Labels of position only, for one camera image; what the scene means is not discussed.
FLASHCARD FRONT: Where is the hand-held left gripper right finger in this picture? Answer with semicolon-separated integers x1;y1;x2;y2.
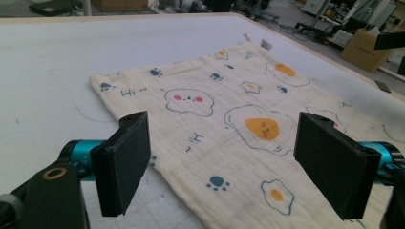
292;111;405;221

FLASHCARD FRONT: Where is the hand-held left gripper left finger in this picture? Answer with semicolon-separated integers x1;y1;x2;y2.
58;110;152;218

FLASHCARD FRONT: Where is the cream printed cloth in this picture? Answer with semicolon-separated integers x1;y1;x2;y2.
90;32;405;229

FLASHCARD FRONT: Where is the small grey flat piece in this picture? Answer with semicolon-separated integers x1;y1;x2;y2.
373;79;393;94

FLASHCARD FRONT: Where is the white grid mat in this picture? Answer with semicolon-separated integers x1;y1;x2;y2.
0;13;405;229

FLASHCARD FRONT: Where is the open cardboard box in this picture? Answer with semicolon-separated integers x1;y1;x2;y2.
338;28;394;73

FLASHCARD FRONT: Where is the black metal stand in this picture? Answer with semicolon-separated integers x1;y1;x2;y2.
373;31;405;76

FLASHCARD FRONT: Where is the grey rounded device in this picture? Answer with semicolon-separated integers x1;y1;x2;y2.
178;0;211;13

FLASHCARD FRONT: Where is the flat black device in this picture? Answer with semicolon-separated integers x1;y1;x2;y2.
28;0;75;17

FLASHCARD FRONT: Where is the white desk frame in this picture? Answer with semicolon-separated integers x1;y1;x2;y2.
80;0;94;17

